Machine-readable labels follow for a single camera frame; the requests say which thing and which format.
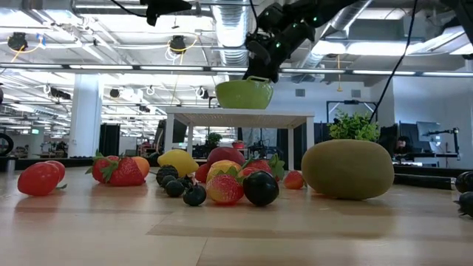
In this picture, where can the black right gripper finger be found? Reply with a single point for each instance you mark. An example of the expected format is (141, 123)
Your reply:
(256, 51)
(271, 72)

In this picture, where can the green colander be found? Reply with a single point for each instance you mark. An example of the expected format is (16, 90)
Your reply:
(244, 96)

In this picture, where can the green plant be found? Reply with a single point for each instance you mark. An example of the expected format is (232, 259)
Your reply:
(353, 127)

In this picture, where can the black plum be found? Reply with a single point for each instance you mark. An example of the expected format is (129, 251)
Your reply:
(260, 189)

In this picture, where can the brown kiwi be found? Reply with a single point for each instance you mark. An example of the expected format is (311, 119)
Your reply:
(347, 170)

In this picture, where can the dark blueberry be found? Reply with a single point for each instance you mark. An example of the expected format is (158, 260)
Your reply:
(167, 181)
(174, 189)
(194, 196)
(467, 204)
(186, 181)

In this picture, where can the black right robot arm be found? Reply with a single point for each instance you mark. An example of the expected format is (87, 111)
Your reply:
(332, 11)

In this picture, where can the monitor on black arm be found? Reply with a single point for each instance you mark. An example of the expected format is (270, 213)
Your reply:
(428, 131)

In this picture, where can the white perforated riser shelf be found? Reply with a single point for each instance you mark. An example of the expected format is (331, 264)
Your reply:
(240, 118)

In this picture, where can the long ceiling light strip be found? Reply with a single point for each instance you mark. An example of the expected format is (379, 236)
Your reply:
(166, 67)

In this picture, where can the small red pot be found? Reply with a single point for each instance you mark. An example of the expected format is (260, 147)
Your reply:
(238, 145)

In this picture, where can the small background potted plant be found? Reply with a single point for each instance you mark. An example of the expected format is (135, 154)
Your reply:
(213, 138)

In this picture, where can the dark red apple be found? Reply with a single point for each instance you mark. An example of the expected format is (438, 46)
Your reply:
(226, 155)

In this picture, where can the small red cherry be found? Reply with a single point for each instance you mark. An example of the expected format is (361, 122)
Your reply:
(201, 173)

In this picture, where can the pale yellow-red strawberry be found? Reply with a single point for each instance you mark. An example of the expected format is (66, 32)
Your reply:
(223, 190)

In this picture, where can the white building column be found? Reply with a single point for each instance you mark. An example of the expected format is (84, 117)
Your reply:
(85, 114)

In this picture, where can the black partition screen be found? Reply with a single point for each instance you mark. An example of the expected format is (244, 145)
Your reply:
(109, 140)

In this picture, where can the person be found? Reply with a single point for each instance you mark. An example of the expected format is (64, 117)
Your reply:
(403, 146)

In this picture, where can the small orange apricot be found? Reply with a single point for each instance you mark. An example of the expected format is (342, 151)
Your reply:
(143, 166)

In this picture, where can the black kitchen knife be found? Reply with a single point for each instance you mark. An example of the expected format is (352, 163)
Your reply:
(425, 181)

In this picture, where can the red cherry tomato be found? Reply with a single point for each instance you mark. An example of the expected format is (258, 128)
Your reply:
(59, 168)
(37, 179)

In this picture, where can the black round wheel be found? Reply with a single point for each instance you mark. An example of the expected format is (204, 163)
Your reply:
(5, 144)

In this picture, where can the silver spiral air duct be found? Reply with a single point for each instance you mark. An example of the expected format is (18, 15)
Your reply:
(232, 33)

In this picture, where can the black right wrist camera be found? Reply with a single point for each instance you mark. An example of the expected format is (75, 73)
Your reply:
(268, 16)

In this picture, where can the black background frame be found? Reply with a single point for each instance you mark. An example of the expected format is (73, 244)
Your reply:
(351, 102)

